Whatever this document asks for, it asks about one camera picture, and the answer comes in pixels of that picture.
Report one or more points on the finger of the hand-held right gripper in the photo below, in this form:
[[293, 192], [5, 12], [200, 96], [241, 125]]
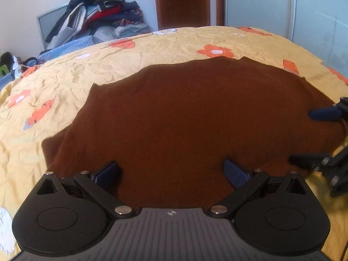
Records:
[[325, 114], [307, 160]]

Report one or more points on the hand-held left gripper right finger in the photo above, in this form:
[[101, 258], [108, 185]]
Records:
[[236, 174]]

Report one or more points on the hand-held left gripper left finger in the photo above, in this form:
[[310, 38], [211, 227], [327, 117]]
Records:
[[106, 172]]

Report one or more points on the brown knitted sweater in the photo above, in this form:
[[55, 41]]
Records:
[[190, 119]]

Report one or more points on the pile of clothes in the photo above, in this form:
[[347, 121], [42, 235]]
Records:
[[100, 8]]

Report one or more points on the yellow flower-print bed sheet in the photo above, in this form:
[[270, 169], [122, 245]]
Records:
[[68, 87]]

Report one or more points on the frosted glass wardrobe door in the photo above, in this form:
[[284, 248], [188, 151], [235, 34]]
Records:
[[272, 5]]

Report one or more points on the blue quilted blanket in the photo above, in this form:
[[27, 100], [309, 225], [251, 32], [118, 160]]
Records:
[[73, 46]]

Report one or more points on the green plastic item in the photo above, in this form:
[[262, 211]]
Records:
[[3, 69]]

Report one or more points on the dark plush toy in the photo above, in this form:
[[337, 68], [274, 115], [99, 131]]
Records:
[[8, 59]]

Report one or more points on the grey framed panel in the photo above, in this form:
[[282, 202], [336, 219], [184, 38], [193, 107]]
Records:
[[49, 24]]

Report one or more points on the brown wooden door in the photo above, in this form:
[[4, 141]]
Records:
[[182, 2]]

